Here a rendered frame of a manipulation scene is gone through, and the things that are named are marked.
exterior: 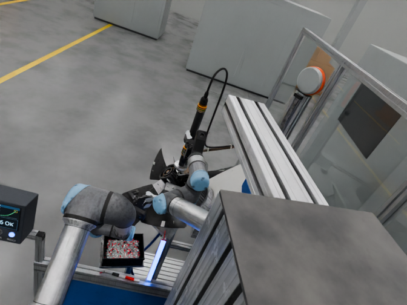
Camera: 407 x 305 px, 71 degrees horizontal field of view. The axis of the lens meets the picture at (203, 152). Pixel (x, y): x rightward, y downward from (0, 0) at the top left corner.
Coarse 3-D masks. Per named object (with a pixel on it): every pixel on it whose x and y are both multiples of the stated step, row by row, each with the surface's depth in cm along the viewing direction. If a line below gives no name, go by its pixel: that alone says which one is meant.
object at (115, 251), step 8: (112, 240) 159; (120, 240) 161; (136, 240) 164; (112, 248) 156; (120, 248) 157; (128, 248) 158; (136, 248) 160; (112, 256) 152; (120, 256) 153; (128, 256) 155; (136, 256) 156
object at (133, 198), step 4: (128, 192) 143; (136, 192) 144; (124, 196) 142; (128, 196) 143; (132, 196) 141; (136, 196) 143; (140, 196) 144; (132, 200) 140; (136, 200) 139; (140, 200) 140; (136, 204) 140; (140, 204) 141; (140, 208) 143
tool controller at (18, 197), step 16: (0, 192) 116; (16, 192) 119; (32, 192) 122; (0, 208) 112; (16, 208) 113; (32, 208) 120; (0, 224) 115; (16, 224) 115; (32, 224) 125; (16, 240) 118
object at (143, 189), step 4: (152, 184) 168; (136, 188) 170; (140, 188) 169; (144, 188) 168; (148, 188) 167; (152, 188) 166; (124, 192) 173; (132, 192) 170; (140, 192) 168; (144, 192) 167; (152, 192) 166; (156, 192) 166; (152, 200) 165; (136, 220) 163
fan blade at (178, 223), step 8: (160, 192) 152; (152, 208) 144; (152, 216) 141; (160, 216) 141; (168, 216) 142; (152, 224) 138; (160, 224) 138; (168, 224) 139; (176, 224) 139; (184, 224) 140
